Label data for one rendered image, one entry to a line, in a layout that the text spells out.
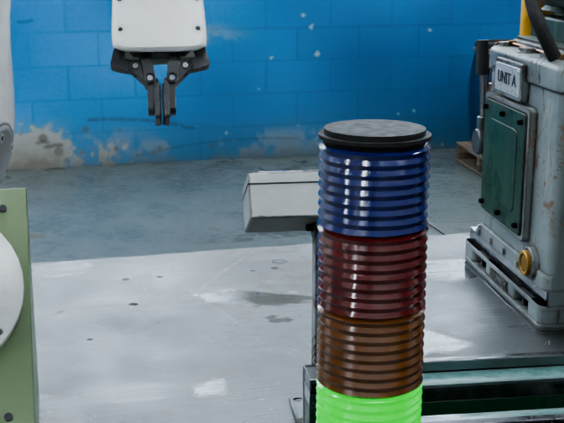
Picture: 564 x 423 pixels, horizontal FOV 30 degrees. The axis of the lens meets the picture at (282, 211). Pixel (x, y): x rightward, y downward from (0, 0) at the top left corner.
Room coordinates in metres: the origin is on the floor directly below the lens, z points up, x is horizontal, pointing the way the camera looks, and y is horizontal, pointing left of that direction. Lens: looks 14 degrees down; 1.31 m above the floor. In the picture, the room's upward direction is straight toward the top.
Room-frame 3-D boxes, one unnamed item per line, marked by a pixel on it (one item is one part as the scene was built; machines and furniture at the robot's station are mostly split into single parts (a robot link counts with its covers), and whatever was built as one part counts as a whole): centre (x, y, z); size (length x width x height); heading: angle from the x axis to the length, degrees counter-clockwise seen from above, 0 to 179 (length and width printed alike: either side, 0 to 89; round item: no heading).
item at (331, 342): (0.55, -0.05, 1.10); 0.06 x 0.06 x 0.04
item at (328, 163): (0.55, -0.05, 1.19); 0.06 x 0.06 x 0.04
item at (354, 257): (0.55, -0.05, 1.14); 0.06 x 0.06 x 0.04
